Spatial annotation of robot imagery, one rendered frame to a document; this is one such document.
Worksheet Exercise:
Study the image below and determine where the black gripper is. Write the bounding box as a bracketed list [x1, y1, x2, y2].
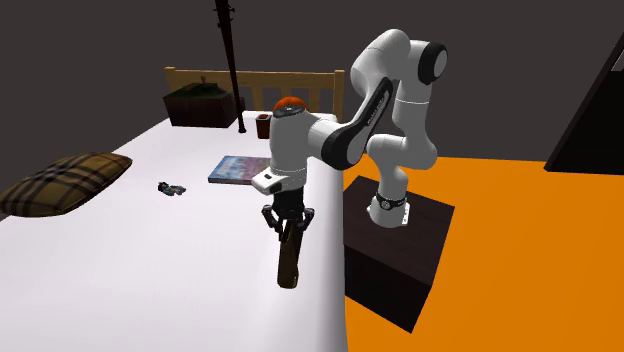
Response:
[261, 188, 316, 242]

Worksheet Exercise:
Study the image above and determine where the brown bottle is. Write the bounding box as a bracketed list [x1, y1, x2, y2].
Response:
[276, 219, 301, 290]

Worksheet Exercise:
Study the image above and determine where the blue book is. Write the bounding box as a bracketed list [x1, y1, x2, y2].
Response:
[207, 155, 273, 187]

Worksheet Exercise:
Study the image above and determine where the brown cup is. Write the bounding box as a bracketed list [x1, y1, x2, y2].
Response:
[254, 112, 273, 141]

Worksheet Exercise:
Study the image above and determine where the dark robot stand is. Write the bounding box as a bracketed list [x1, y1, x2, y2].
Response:
[343, 175, 456, 335]

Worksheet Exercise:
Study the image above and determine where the small dark grey object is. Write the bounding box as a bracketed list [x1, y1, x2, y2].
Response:
[157, 181, 187, 198]

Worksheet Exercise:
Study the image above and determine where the dark brown box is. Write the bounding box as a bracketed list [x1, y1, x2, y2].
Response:
[162, 81, 247, 130]

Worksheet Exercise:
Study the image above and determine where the white bed with wooden headboard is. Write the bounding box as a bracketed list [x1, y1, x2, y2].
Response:
[0, 66, 350, 352]

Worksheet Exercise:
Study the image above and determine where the black baseball bat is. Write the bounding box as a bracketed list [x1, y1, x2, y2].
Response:
[213, 0, 248, 135]

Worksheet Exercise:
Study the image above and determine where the brown plaid pillow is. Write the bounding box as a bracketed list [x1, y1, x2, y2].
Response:
[0, 151, 134, 219]

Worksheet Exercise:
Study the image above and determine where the black tall furniture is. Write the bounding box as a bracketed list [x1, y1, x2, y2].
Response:
[543, 32, 624, 176]

